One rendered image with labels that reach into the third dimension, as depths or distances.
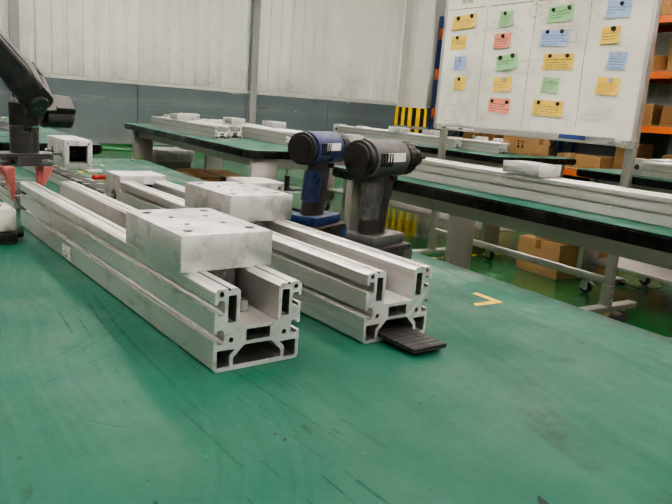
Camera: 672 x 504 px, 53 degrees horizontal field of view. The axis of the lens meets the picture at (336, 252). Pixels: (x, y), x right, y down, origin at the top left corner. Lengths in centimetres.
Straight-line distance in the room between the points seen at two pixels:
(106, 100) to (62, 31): 128
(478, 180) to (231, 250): 188
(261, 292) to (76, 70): 1194
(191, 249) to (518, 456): 37
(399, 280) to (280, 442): 33
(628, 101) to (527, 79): 67
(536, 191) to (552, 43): 178
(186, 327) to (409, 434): 27
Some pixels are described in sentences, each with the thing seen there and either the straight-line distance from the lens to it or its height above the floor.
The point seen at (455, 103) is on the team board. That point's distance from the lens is 453.
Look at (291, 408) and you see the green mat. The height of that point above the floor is 78.
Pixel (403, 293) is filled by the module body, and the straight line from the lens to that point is 83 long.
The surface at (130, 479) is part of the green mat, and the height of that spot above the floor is 78.
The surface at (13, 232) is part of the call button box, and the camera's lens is 125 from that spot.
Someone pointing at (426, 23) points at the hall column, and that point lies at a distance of 939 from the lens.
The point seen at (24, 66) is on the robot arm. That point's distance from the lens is 144.
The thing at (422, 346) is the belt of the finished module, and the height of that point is 79.
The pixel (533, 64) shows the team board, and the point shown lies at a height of 136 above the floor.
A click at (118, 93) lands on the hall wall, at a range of 1276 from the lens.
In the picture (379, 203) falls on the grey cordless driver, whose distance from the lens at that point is 109.
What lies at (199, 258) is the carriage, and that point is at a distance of 72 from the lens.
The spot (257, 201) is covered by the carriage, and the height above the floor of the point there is 90.
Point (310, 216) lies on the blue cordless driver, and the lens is 123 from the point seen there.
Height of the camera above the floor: 105
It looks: 12 degrees down
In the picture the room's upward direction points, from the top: 4 degrees clockwise
